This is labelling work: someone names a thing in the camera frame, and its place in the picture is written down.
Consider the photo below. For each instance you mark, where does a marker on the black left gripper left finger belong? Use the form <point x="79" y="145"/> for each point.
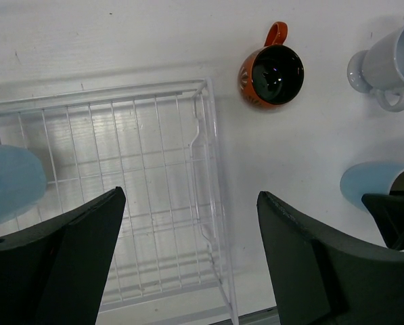
<point x="55" y="272"/>

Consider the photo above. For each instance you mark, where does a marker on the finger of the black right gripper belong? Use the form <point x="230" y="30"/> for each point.
<point x="388" y="213"/>

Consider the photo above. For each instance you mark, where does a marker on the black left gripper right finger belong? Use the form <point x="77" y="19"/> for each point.
<point x="321" y="275"/>

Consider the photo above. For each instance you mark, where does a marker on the light blue cream-lined mug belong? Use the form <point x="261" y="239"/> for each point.
<point x="372" y="177"/>

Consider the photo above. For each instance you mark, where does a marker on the tall light blue mug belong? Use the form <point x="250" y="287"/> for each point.
<point x="22" y="181"/>

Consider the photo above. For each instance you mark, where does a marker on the grey footed mug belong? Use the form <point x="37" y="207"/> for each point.
<point x="380" y="71"/>

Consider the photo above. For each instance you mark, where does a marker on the orange black mug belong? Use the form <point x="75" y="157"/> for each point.
<point x="272" y="75"/>

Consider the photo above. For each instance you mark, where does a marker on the white wire dish rack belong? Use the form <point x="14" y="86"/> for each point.
<point x="159" y="143"/>

